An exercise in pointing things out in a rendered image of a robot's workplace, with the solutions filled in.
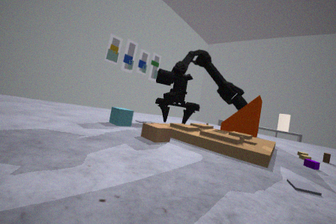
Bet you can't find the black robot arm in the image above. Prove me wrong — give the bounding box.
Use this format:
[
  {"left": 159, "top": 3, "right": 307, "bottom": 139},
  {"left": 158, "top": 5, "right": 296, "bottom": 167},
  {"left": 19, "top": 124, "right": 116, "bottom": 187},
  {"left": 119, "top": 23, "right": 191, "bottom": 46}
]
[{"left": 156, "top": 50, "right": 248, "bottom": 110}]

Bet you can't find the teal cube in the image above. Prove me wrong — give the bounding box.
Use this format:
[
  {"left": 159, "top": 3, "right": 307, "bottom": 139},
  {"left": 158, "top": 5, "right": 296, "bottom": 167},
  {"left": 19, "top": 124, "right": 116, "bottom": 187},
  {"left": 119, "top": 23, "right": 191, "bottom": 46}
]
[{"left": 109, "top": 107, "right": 134, "bottom": 126}]

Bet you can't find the dark grey bent rod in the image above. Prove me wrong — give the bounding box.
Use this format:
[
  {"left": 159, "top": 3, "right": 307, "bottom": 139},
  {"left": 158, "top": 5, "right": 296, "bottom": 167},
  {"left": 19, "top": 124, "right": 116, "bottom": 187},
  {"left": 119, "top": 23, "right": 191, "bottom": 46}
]
[{"left": 287, "top": 179, "right": 322, "bottom": 196}]

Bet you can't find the purple block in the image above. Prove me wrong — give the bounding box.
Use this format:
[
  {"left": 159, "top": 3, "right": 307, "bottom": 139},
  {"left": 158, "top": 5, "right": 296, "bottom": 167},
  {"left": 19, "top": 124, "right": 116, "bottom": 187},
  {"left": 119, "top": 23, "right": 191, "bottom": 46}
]
[{"left": 304, "top": 159, "right": 320, "bottom": 170}]

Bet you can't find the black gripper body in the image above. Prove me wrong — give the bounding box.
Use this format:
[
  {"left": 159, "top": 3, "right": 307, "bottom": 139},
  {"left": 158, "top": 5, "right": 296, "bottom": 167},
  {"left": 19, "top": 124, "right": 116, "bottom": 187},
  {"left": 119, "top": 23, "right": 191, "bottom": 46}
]
[{"left": 155, "top": 87, "right": 200, "bottom": 112}]

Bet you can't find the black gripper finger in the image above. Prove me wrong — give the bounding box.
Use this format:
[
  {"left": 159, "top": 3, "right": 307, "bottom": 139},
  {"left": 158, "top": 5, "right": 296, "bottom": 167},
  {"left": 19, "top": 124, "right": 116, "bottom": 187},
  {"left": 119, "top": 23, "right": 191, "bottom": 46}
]
[
  {"left": 182, "top": 109, "right": 195, "bottom": 124},
  {"left": 158, "top": 105, "right": 170, "bottom": 123}
]

